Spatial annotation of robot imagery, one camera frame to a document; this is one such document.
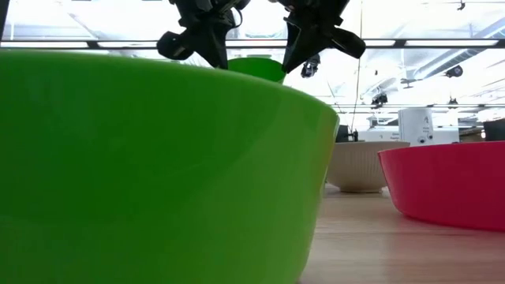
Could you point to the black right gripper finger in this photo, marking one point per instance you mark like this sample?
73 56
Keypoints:
305 41
351 43

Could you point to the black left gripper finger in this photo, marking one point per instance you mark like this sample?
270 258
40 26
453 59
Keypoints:
217 43
173 45

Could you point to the green plastic bowl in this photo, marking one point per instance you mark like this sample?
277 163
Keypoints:
256 68
158 177

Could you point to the red plastic bowl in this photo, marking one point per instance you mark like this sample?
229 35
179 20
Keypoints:
446 185

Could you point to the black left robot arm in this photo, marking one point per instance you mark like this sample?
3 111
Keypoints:
3 16

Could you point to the black ceiling spotlight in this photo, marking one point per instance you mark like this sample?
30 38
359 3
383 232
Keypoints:
454 71
311 68
379 99

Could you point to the black computer monitor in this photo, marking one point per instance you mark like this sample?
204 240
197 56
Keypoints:
342 134
495 130

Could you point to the white appliance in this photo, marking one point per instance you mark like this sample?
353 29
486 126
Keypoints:
414 126

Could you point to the white ribbed bowl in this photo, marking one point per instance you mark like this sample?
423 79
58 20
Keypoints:
355 169

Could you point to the black aluminium frame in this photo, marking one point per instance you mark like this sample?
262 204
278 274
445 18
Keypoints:
93 44

